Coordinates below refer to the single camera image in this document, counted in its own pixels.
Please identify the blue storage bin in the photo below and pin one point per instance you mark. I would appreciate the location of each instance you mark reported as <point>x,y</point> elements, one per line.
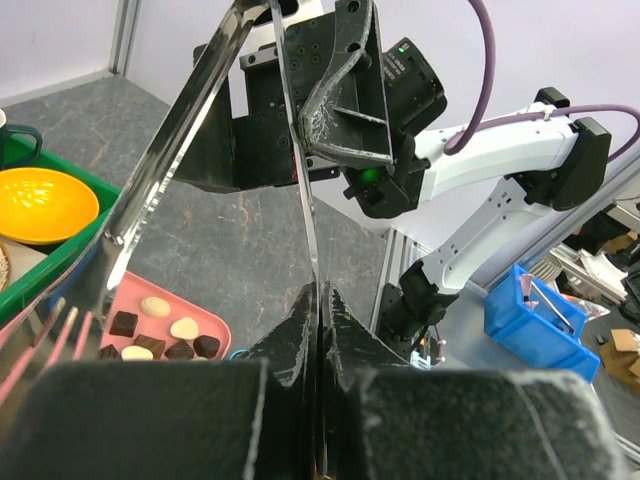
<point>538,325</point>

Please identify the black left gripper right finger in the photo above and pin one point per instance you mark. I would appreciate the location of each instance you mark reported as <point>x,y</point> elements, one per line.
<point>385,419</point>

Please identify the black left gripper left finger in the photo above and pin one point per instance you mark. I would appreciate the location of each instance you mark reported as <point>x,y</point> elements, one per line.
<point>248,418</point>

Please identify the metal tongs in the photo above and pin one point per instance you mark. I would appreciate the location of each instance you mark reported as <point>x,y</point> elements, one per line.
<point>71,311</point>

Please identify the white swirl chocolate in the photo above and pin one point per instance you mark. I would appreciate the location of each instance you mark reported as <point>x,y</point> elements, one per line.
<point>155,307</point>

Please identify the yellow bowl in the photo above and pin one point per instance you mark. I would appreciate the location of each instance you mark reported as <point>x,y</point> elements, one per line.
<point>42,206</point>

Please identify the decorated ceramic plate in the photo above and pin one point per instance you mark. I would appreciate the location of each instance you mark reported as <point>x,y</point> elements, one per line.
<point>5,267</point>

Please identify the aluminium frame rail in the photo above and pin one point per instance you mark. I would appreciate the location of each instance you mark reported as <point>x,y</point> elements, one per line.
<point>123,36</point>

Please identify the green mug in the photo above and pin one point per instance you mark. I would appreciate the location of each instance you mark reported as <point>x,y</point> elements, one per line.
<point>11,132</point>

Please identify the dark square ridged chocolate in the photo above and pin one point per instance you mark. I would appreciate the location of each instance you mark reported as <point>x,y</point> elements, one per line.
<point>124,324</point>

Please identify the green plastic crate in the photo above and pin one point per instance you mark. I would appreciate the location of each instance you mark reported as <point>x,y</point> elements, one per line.
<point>33,267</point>

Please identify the pink chocolate tray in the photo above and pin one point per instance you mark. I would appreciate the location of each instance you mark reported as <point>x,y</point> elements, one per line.
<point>134,290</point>

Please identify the white teardrop chocolate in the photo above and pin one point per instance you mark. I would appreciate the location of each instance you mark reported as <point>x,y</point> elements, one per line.
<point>185,328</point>

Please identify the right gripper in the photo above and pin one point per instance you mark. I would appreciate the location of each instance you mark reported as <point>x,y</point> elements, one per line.
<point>344,120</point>

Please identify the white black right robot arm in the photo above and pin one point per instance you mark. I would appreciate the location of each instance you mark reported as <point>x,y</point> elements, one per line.
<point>548,157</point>

